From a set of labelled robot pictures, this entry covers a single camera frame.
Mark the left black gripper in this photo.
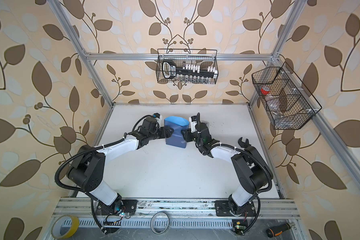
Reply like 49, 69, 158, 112
147, 124, 175, 141

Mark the blue wrapping paper sheet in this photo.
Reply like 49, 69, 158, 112
164, 116, 190, 149

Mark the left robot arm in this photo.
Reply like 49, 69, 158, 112
55, 114, 174, 211

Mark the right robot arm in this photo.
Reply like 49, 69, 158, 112
182, 114, 274, 216

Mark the black adjustable wrench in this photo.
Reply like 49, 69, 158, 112
238, 137, 252, 149

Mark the black socket set holder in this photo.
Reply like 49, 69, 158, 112
161, 60, 219, 80

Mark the yellow tape roll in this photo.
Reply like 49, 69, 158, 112
51, 215, 80, 240

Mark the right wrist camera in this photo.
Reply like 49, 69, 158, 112
189, 114, 201, 133

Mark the back wire basket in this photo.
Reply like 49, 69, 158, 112
156, 48, 219, 85

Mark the wire basket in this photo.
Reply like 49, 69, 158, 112
252, 62, 322, 130
156, 48, 219, 85

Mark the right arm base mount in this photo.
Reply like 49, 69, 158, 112
215, 200, 256, 218

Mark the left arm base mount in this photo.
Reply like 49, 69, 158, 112
98, 199, 138, 216

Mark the grey cable loop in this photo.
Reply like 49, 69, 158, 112
150, 211, 171, 235

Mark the right wire basket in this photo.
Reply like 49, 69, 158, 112
252, 62, 322, 130

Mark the orange handled screwdriver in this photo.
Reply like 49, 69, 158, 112
266, 223, 294, 238

